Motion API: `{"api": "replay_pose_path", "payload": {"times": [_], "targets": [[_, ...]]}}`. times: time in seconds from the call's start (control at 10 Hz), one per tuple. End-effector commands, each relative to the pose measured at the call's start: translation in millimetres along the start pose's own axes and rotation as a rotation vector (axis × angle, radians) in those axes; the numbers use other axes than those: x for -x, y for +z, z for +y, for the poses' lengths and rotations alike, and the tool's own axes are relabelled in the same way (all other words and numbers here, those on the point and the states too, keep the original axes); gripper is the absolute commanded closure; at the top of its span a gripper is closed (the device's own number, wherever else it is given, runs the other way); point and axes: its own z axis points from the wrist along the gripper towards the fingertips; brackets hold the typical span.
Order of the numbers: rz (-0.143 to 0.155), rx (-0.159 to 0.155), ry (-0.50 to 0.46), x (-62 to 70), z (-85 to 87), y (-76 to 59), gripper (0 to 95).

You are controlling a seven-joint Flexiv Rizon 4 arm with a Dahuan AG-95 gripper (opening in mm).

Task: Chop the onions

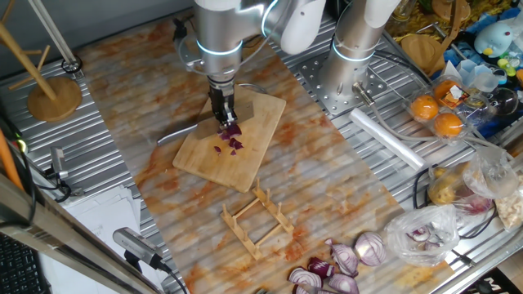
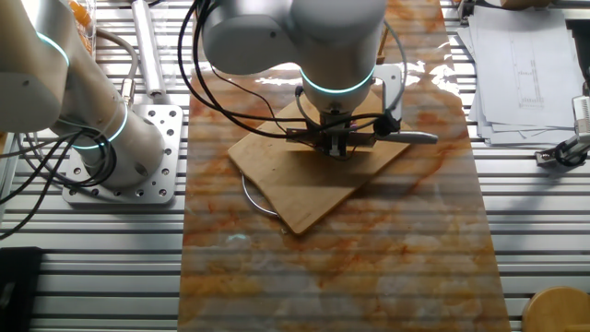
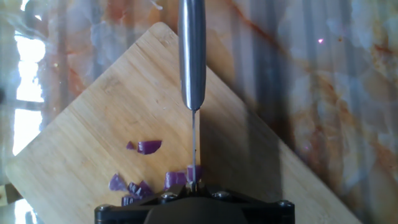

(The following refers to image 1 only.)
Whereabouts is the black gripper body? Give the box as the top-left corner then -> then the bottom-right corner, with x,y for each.
207,76 -> 238,120

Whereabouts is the steel kitchen knife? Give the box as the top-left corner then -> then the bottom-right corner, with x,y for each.
156,100 -> 255,147

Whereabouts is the wooden peg rack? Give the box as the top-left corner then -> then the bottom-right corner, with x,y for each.
220,177 -> 295,261

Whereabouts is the plastic bag with onions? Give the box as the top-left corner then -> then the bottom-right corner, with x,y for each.
383,203 -> 461,267

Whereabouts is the bamboo cutting board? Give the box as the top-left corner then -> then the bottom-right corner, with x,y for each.
172,82 -> 287,194

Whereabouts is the marble pattern table mat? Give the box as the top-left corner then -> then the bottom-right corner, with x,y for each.
75,11 -> 454,294

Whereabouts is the stack of white papers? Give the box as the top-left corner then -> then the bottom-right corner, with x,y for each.
38,185 -> 164,294

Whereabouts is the white plastic wrap roll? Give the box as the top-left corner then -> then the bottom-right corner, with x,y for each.
348,107 -> 427,172

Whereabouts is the wooden mug tree stand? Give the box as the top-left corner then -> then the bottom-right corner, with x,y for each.
0,0 -> 83,123

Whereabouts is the black metal clamp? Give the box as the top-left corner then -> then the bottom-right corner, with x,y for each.
43,145 -> 85,203

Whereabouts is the dark purple onion piece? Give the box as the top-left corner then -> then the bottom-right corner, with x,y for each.
306,256 -> 336,279

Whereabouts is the striped onion wedge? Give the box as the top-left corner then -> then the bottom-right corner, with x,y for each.
294,283 -> 328,294
288,267 -> 324,289

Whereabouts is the pale purple onion wedge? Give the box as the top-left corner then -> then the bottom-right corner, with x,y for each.
326,273 -> 360,294
325,238 -> 360,278

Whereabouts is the big peeled onion half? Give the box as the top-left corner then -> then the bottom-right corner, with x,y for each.
354,231 -> 387,267

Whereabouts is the wooden stand with disc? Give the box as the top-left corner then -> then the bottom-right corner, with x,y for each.
400,0 -> 472,78

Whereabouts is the orange fruit with label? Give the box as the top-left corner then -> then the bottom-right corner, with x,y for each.
433,79 -> 463,103

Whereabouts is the orange pole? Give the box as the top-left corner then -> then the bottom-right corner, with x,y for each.
0,128 -> 25,193

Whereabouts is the plastic bag with potatoes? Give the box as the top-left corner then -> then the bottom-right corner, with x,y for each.
427,146 -> 520,216

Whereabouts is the clear measuring cup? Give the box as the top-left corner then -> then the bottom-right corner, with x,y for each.
456,59 -> 507,93

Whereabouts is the black keyboard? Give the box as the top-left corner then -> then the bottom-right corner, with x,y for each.
0,232 -> 52,294

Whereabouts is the blue plush toy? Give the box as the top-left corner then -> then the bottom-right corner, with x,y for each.
473,20 -> 515,58

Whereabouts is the glass bowl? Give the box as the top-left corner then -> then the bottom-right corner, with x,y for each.
485,87 -> 520,117

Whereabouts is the green yellow toy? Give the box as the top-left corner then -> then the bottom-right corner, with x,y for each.
496,56 -> 518,78

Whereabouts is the plastic bag with garlic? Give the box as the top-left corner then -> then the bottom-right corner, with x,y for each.
494,175 -> 523,232

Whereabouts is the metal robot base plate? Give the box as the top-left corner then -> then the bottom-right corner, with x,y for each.
297,51 -> 389,117

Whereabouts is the grey robot cable hose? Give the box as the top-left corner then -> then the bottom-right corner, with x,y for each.
351,81 -> 516,160

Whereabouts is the silver camera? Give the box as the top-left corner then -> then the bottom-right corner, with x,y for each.
112,227 -> 164,270

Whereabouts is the black camera cable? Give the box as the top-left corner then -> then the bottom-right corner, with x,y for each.
157,261 -> 189,294

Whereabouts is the white rod with black ring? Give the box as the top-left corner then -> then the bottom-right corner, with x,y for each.
26,0 -> 85,75

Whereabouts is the thin black cable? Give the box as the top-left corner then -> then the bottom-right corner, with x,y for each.
412,165 -> 498,240

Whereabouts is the aluminium frame beam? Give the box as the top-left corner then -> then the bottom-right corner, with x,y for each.
0,173 -> 164,294

